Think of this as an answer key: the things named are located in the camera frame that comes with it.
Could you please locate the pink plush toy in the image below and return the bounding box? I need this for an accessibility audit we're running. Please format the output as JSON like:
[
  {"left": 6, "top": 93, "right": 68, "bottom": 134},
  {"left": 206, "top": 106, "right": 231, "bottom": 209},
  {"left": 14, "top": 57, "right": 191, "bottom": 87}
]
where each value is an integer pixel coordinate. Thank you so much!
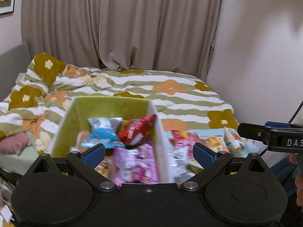
[{"left": 0, "top": 132, "right": 31, "bottom": 155}]

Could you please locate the red potato stix bag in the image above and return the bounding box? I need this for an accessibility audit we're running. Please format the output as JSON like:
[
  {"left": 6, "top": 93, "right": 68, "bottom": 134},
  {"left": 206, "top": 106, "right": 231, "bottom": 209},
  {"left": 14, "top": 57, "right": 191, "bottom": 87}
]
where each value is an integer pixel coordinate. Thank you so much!
[{"left": 117, "top": 114, "right": 156, "bottom": 146}]

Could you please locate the person right hand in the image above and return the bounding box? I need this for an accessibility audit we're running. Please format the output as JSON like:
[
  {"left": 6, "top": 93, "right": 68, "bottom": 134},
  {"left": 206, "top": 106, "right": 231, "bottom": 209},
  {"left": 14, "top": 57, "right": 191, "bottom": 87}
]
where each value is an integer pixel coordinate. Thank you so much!
[{"left": 289, "top": 154, "right": 303, "bottom": 207}]

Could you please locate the cheese fries snack bag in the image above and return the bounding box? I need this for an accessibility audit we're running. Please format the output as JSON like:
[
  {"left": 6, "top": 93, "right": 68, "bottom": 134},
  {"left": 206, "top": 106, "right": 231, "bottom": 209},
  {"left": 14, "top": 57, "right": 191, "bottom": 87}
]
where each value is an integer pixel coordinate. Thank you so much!
[{"left": 224, "top": 127, "right": 245, "bottom": 157}]

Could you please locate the blue white snack bag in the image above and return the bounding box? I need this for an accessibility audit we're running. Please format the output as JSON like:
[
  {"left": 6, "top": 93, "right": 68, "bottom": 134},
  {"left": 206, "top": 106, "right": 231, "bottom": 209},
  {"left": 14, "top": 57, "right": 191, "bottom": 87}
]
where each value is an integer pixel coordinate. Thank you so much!
[{"left": 81, "top": 117, "right": 126, "bottom": 149}]

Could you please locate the yellow gold snack bag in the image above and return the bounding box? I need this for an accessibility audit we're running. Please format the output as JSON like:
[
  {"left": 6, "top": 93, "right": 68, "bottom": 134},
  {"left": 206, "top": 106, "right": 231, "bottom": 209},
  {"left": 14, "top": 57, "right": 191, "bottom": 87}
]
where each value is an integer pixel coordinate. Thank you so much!
[{"left": 94, "top": 158, "right": 115, "bottom": 179}]

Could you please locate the black cable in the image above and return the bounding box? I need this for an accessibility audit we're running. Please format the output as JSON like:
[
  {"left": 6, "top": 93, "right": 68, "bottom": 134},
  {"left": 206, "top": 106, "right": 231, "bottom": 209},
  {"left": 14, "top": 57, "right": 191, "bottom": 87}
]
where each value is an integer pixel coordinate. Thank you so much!
[{"left": 287, "top": 100, "right": 303, "bottom": 125}]

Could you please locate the pink cotton candy snack bag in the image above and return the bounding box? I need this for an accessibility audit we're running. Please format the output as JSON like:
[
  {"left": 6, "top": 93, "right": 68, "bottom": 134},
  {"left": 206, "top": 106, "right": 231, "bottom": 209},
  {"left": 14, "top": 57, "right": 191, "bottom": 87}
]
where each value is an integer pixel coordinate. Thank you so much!
[{"left": 171, "top": 130, "right": 201, "bottom": 161}]

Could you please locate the beige curtain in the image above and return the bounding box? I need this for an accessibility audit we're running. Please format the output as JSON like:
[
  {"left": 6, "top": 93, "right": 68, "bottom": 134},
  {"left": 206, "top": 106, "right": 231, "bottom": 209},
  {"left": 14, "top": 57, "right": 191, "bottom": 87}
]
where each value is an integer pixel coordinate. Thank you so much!
[{"left": 21, "top": 0, "right": 221, "bottom": 80}]

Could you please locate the floral striped green blanket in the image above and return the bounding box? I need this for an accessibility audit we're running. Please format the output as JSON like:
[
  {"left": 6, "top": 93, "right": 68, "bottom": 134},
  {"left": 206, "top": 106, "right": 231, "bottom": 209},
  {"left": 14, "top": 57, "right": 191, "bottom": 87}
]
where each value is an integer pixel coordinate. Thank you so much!
[{"left": 1, "top": 53, "right": 238, "bottom": 153}]

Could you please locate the green cardboard box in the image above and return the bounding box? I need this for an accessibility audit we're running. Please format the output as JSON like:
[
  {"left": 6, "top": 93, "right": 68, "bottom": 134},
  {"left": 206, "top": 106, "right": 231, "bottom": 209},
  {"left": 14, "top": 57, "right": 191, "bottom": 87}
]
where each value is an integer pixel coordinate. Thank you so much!
[{"left": 48, "top": 96, "right": 174, "bottom": 183}]

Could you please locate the grey bed headboard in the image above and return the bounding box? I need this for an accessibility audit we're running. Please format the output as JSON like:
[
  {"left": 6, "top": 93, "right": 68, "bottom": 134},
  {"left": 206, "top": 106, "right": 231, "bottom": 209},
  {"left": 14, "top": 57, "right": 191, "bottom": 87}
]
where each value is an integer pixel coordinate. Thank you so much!
[{"left": 0, "top": 43, "right": 32, "bottom": 100}]

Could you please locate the purple snack bag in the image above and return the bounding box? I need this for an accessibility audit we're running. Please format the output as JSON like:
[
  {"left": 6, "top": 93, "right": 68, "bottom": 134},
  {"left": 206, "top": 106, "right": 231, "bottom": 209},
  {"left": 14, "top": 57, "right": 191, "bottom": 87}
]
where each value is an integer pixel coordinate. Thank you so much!
[{"left": 112, "top": 141, "right": 160, "bottom": 186}]

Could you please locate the white orange snack bag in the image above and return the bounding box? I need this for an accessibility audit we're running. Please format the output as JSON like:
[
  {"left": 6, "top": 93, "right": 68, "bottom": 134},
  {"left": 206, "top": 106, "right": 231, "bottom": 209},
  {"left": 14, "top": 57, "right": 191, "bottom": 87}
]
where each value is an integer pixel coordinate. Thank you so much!
[{"left": 200, "top": 136, "right": 229, "bottom": 152}]

